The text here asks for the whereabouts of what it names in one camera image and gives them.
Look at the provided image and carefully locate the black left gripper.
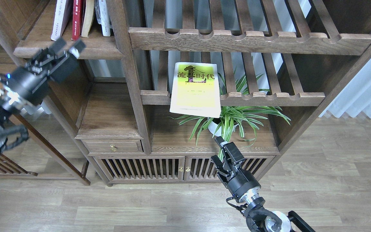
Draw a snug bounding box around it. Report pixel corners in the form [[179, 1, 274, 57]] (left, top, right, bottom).
[[0, 38, 86, 107]]

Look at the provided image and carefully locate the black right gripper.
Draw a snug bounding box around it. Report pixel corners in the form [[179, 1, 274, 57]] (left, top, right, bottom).
[[211, 136, 261, 204]]

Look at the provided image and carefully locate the white purple cover book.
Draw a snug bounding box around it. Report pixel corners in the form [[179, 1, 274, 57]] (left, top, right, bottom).
[[51, 0, 74, 41]]

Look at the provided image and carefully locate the red cover book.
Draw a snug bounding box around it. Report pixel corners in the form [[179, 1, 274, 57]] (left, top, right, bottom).
[[71, 0, 85, 41]]

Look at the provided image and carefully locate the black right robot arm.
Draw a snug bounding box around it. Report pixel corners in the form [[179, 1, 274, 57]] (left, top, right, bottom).
[[211, 137, 313, 232]]

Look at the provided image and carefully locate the white plant pot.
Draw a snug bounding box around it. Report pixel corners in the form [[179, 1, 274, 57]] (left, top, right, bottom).
[[207, 117, 238, 140]]

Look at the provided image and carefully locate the green spider plant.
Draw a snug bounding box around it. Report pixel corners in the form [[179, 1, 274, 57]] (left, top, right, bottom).
[[176, 72, 290, 141]]

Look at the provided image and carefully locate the upright cream paged book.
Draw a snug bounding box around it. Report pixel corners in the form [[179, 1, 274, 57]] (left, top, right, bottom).
[[81, 0, 95, 38]]

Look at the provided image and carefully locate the upright white book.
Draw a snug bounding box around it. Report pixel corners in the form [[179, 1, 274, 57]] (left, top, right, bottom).
[[97, 0, 112, 37]]

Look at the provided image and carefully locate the yellow green cover book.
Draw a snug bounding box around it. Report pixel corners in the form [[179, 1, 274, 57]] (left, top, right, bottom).
[[169, 62, 221, 118]]

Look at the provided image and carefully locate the dark wooden bookshelf unit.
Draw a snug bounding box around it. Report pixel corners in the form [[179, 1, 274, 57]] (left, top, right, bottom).
[[0, 0, 371, 187]]

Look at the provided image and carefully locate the brass drawer knob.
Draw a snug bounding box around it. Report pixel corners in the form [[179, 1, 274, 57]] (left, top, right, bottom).
[[110, 144, 117, 152]]

